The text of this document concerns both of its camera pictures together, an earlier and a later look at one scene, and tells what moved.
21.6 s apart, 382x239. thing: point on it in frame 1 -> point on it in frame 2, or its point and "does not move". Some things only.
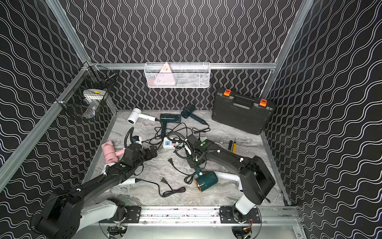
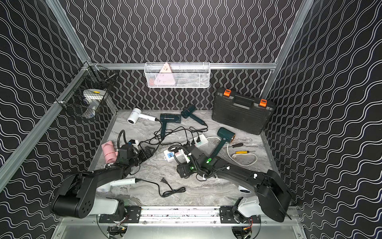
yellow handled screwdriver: x=234 y=147 -> x=241 y=152
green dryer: x=165 y=118 does not move
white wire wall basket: x=191 y=74 does not move
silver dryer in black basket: x=92 y=97 does not move
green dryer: x=205 y=179 -> x=227 y=136
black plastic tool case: x=247 y=113 does not move
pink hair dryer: x=111 y=156 does not move
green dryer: x=187 y=111 does not move
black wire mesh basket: x=88 y=91 does not move
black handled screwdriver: x=230 y=145 -> x=237 y=145
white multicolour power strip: x=167 y=143 -> x=181 y=154
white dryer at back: x=136 y=114 does not move
